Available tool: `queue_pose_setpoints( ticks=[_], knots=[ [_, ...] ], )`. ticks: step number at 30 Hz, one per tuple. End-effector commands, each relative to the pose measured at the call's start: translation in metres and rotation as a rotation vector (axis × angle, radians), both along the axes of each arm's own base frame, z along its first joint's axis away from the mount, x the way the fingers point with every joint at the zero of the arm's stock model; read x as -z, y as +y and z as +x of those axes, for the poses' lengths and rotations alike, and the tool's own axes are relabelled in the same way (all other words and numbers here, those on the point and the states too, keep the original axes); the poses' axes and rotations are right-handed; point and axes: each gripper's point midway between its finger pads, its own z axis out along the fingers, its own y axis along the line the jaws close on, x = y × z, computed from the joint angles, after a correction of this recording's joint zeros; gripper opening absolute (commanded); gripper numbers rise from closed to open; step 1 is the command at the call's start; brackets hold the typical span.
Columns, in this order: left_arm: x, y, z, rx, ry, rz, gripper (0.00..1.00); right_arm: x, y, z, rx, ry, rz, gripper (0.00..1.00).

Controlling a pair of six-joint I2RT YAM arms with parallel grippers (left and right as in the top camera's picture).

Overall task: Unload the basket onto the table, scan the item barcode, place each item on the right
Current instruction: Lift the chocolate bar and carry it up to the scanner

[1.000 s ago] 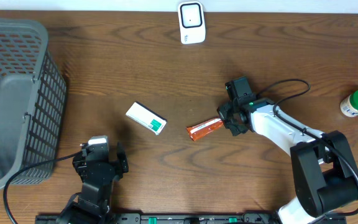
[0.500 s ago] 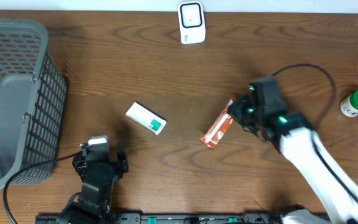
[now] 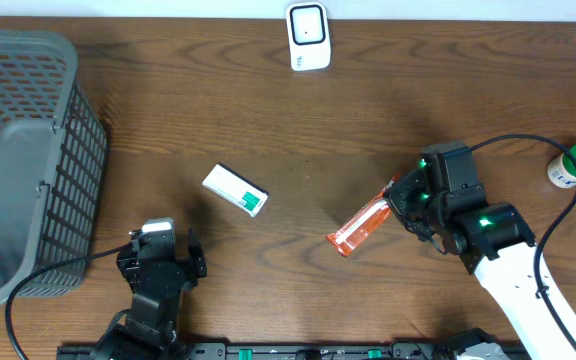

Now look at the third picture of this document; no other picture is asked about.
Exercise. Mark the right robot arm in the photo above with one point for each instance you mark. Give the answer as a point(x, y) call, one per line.
point(443, 202)

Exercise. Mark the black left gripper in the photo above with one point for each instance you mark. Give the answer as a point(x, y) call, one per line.
point(193, 270)

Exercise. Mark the white barcode scanner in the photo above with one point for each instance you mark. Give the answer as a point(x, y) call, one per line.
point(309, 36)

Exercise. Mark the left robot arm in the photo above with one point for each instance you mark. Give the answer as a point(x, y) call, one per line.
point(152, 317)

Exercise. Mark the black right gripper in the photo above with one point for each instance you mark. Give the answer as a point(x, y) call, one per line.
point(397, 196)

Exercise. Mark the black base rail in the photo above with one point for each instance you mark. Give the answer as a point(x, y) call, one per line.
point(471, 344)

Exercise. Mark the grey plastic basket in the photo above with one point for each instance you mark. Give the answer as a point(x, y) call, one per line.
point(53, 153)

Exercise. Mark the white green box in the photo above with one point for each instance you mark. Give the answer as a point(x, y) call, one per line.
point(237, 190)

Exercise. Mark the orange chocolate bar wrapper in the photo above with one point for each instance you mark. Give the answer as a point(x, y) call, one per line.
point(358, 228)

